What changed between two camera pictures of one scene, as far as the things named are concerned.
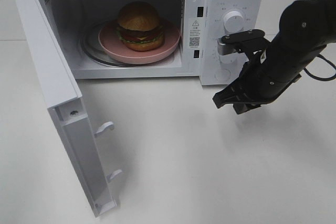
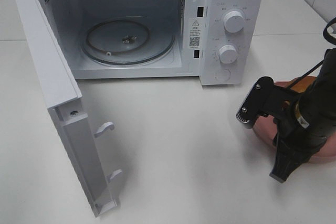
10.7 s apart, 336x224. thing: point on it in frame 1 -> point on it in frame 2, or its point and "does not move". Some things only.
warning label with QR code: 195,33 does not move
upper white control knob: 234,22 does not move
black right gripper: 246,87 -> 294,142
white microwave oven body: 150,25 does not move
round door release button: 222,75 does not move
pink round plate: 109,41 -> 264,130
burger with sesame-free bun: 139,27 -> 301,87
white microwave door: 64,98 does not move
